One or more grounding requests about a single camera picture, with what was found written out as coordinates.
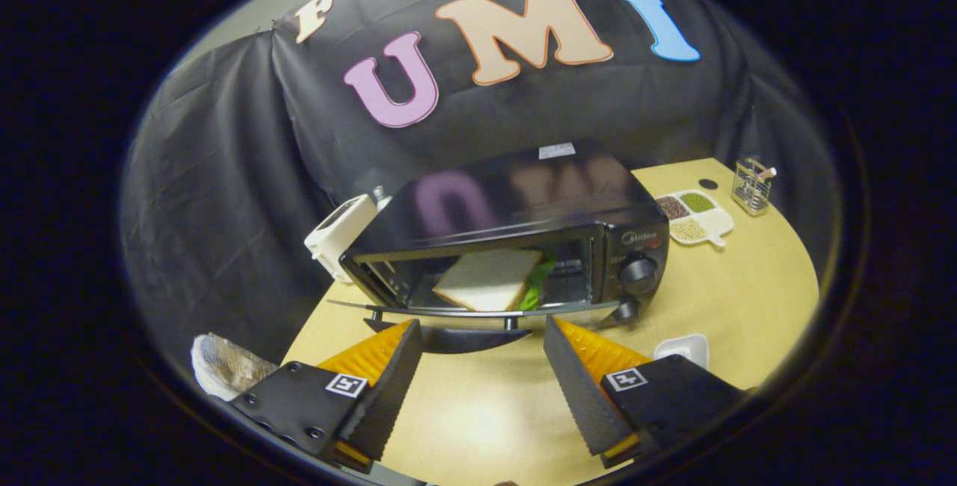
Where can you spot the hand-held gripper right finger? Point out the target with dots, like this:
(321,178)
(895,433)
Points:
(579,396)

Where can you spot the white pop-up toaster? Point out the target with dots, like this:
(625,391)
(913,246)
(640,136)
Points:
(340,235)

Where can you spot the white divided seasoning dish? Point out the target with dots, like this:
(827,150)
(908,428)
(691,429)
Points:
(710,224)

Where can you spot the crumpled plastic bag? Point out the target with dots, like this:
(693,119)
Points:
(228,366)

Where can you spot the black table grommet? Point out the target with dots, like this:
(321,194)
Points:
(708,184)

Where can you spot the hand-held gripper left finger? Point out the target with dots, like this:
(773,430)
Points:
(381,396)

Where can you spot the sandwich with lettuce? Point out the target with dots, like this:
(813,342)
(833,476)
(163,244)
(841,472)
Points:
(486,277)

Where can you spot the white rectangular dish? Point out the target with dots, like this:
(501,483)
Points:
(684,348)

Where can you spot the black toaster oven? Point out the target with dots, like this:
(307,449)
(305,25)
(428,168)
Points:
(523,194)

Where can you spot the black backdrop cloth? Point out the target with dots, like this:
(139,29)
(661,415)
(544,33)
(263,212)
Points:
(224,172)

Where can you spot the metal mesh holder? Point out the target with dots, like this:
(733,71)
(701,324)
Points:
(751,187)

